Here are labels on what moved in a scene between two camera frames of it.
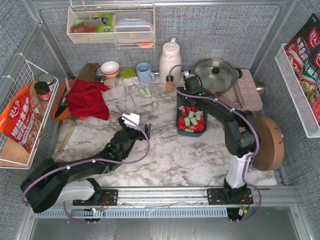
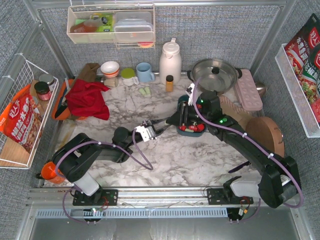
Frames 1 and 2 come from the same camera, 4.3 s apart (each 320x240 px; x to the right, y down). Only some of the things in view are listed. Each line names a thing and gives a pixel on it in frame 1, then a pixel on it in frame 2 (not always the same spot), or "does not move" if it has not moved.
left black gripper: (136, 130) to (155, 127)
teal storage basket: (191, 134) does not move
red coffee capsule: (182, 127) does not move
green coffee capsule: (189, 130) does not move
